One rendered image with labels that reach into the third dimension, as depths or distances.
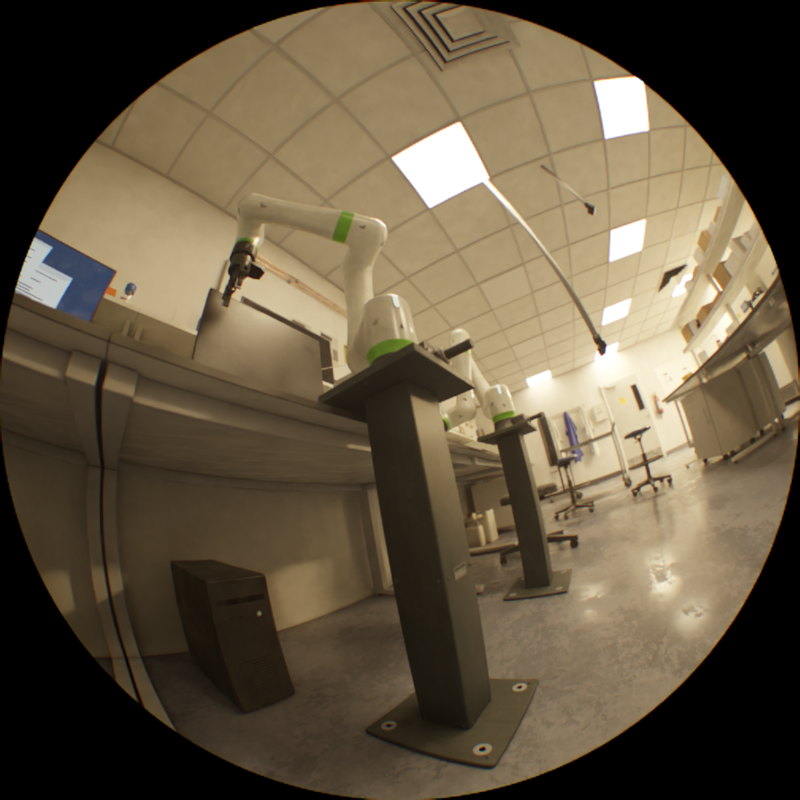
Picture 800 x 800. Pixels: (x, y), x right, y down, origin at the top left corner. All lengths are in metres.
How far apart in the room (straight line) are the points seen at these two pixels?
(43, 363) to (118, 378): 0.13
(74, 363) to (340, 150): 2.08
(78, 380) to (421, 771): 0.80
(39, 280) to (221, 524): 1.13
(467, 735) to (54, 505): 1.32
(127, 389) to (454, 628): 0.63
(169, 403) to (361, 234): 0.76
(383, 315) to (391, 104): 1.78
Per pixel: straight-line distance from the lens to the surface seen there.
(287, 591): 1.49
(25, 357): 0.48
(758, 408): 3.78
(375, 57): 2.18
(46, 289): 1.03
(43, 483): 1.26
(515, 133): 2.54
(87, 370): 0.45
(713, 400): 3.28
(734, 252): 2.99
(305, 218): 0.99
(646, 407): 7.16
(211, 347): 0.90
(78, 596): 1.27
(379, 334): 0.64
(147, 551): 1.24
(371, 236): 0.97
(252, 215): 1.03
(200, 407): 0.47
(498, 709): 0.76
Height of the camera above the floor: 0.54
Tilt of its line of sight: 22 degrees up
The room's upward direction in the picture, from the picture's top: 10 degrees counter-clockwise
